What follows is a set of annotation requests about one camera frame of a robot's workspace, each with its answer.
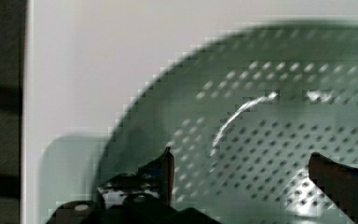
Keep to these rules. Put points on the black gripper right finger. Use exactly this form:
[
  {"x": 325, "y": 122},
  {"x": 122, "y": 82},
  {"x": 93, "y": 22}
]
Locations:
[{"x": 339, "y": 182}]

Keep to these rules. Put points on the green plastic strainer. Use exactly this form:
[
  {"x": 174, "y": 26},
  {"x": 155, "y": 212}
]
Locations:
[{"x": 242, "y": 117}]

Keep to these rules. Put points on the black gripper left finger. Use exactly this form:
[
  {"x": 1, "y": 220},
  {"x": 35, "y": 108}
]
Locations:
[{"x": 155, "y": 178}]

